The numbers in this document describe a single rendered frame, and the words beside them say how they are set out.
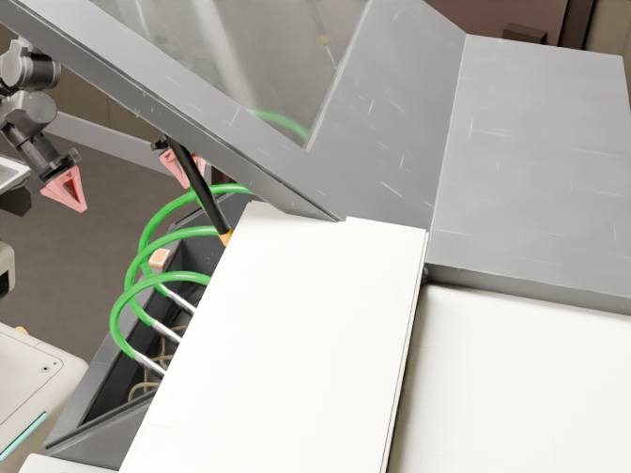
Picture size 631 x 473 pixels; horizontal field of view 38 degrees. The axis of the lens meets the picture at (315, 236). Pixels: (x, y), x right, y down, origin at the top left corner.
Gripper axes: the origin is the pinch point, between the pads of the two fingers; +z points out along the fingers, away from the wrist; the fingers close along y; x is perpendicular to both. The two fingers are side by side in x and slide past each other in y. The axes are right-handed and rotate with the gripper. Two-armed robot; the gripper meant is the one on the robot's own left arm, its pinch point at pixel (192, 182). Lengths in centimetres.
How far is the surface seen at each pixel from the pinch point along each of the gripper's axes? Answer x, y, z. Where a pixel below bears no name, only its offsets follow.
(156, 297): 28.4, 2.3, 15.5
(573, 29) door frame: 9, 153, -38
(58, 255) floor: 182, 52, -30
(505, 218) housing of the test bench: -64, 4, 28
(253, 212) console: -54, -28, 20
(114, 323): -9.1, -27.0, 24.0
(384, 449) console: -77, -38, 49
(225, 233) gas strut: -44, -26, 20
